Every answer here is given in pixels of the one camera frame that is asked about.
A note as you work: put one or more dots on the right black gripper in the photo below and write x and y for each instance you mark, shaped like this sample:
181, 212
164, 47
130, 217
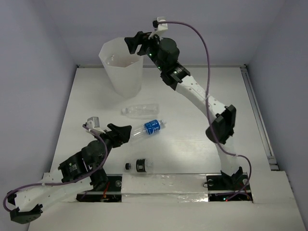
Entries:
140, 38

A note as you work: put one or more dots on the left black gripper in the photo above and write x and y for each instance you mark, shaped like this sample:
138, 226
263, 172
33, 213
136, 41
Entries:
115, 135

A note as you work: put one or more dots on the blue label clear bottle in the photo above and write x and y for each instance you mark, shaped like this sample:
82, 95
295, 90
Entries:
147, 129

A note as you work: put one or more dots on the clear bottle white cap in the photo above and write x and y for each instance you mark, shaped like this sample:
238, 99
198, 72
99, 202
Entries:
141, 110

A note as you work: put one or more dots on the clear plastic bottle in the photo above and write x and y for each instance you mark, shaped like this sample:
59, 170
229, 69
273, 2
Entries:
113, 60

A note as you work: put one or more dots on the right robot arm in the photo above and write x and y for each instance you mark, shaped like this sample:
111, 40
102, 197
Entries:
164, 53

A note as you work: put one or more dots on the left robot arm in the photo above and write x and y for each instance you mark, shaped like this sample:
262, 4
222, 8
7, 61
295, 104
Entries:
79, 173

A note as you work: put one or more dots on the translucent white plastic bin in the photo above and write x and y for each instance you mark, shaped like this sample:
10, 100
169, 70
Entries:
126, 79

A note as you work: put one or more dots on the black label clear bottle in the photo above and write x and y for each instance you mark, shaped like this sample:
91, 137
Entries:
142, 165

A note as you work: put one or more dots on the silver tape strip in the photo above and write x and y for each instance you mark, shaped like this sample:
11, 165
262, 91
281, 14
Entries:
164, 188

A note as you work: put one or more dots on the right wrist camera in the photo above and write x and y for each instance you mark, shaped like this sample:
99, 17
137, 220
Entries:
160, 26

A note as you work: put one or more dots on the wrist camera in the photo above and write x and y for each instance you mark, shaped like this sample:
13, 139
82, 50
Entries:
160, 26
93, 122

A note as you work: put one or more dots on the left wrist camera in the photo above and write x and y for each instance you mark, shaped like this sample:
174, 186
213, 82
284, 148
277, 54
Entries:
93, 122

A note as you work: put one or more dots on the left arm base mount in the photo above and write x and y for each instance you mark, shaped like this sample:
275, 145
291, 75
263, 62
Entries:
110, 193

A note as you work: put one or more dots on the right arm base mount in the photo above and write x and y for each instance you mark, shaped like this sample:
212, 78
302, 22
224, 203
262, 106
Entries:
223, 188

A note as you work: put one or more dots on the aluminium side rail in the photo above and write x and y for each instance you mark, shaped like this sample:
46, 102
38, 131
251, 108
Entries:
259, 120

